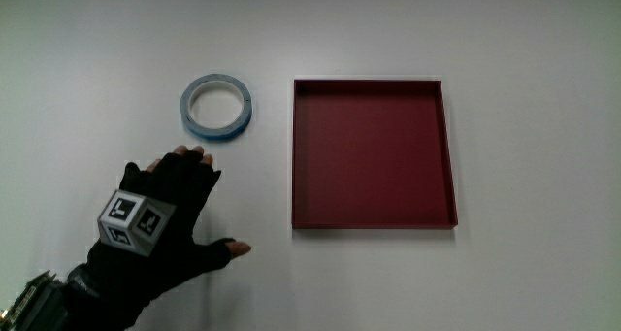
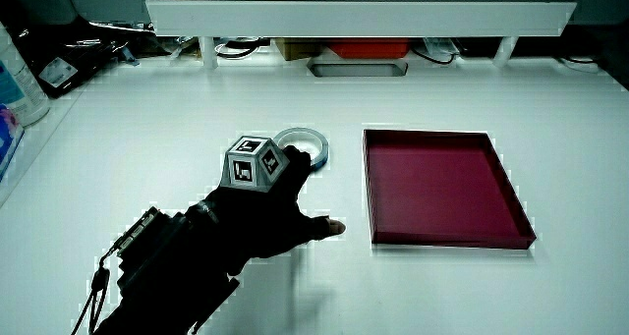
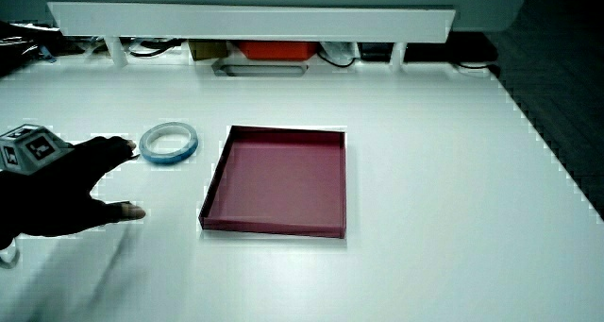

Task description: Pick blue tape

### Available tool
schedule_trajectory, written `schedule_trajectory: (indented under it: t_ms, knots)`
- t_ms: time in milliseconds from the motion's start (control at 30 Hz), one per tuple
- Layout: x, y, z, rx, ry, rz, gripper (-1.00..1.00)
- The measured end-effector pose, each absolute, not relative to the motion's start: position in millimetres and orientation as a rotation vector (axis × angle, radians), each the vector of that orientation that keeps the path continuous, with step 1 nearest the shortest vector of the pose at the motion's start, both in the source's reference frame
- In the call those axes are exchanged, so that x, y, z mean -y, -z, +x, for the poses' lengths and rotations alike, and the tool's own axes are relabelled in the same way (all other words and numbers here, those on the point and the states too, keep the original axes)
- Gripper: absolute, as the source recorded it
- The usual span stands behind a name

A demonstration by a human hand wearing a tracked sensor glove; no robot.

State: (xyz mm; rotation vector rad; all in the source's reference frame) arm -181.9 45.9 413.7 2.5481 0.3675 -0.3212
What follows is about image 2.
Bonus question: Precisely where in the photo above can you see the black bag with white label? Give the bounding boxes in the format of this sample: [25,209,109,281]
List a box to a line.
[13,16,159,100]

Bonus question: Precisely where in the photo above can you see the person's left hand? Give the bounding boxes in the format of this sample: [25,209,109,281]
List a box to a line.
[204,135,347,277]

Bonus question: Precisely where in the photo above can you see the black cable with clear bag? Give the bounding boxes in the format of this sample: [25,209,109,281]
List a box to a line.
[409,36,462,66]

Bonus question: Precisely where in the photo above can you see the white desk shelf riser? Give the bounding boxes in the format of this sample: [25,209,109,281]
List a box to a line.
[144,0,578,71]

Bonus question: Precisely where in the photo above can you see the black coiled cable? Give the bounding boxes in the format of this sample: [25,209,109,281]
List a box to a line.
[213,37,262,60]

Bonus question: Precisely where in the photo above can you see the black glove cable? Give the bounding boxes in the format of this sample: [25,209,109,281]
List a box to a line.
[70,249,119,335]

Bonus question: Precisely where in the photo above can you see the white plastic bottle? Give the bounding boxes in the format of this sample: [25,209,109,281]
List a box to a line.
[0,22,52,128]

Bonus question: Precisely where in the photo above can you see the white cable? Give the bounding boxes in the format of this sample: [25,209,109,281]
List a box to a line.
[556,54,601,75]

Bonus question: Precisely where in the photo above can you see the blue printed packet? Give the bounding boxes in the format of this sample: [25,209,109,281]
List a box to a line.
[0,103,26,180]

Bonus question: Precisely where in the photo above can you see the red square tray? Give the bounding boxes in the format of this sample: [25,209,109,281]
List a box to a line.
[362,129,538,251]

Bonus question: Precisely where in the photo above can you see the clear tape roll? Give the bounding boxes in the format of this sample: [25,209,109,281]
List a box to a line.
[273,127,330,172]

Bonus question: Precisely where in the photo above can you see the orange box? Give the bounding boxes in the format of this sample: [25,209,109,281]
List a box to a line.
[325,38,412,60]

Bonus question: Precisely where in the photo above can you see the brown cardboard box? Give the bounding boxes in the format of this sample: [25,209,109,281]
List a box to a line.
[273,37,329,62]

